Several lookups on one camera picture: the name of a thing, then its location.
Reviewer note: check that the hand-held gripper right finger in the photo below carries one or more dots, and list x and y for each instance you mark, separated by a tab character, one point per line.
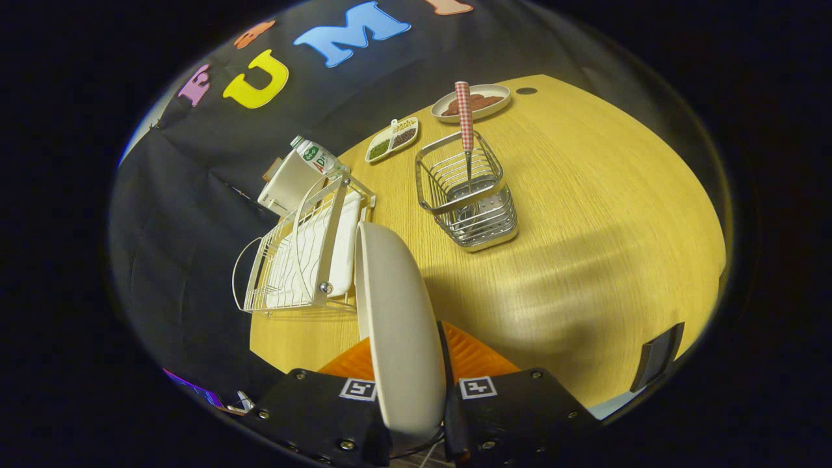
513	416

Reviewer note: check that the cream plate with meat patties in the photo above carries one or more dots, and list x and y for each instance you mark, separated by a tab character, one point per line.
497	91

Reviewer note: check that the dark flat panel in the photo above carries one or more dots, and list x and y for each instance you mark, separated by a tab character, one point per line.
658	356

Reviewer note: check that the white divided dish with beans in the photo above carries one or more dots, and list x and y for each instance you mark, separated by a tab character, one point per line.
392	140

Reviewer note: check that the plastic bottle green label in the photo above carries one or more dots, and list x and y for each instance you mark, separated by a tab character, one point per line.
318	158

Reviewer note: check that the brown toast slice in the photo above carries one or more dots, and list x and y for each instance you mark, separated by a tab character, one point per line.
271	171

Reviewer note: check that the white toaster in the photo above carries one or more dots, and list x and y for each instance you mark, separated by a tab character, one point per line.
289	182

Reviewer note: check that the brown meat patty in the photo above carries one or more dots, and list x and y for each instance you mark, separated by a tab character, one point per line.
489	101
458	108

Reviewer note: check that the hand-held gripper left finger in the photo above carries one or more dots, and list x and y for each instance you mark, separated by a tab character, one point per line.
312	416

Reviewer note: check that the beige round plate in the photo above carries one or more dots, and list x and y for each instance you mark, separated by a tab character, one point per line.
400	338

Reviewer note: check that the black backdrop cloth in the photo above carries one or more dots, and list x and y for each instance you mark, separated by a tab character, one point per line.
182	214

